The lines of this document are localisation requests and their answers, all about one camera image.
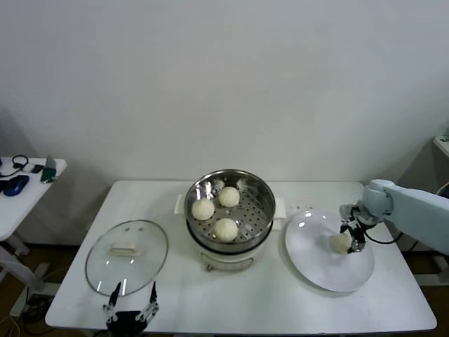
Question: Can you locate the white side table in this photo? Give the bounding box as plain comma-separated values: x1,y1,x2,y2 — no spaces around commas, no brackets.
417,135,449,287
0,157,67,317

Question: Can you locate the black headphone cable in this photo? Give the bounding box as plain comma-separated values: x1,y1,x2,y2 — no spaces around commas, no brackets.
0,155,29,178

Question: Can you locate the dark floor power strip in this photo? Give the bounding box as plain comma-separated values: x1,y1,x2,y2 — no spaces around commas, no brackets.
21,296,53,319

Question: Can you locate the blue computer mouse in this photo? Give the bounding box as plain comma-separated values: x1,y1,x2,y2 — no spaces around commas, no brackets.
2,175,29,197

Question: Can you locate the white steamed baozi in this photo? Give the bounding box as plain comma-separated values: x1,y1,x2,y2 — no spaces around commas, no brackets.
191,199,215,221
213,218,239,243
330,234,351,254
218,186,241,208

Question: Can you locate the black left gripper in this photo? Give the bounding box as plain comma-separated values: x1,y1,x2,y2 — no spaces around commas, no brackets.
102,280,159,337

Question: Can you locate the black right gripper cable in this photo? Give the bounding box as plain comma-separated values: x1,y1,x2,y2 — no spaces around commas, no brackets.
364,224,404,245

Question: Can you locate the large white round plate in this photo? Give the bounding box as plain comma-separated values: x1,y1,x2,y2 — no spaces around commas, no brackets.
284,209,375,293

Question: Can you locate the round glass pot lid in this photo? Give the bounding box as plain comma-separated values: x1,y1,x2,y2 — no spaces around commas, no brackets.
84,219,170,298

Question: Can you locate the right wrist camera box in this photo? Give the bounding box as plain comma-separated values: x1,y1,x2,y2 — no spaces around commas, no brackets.
338,204,361,222

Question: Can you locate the white electric cooking pot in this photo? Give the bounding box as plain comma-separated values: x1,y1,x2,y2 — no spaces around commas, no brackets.
187,217,283,273

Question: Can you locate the stainless steel steamer basket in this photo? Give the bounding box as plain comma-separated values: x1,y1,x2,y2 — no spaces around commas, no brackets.
174,169,288,246

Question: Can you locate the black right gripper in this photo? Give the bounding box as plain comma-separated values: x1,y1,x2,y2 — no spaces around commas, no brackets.
338,220,368,254

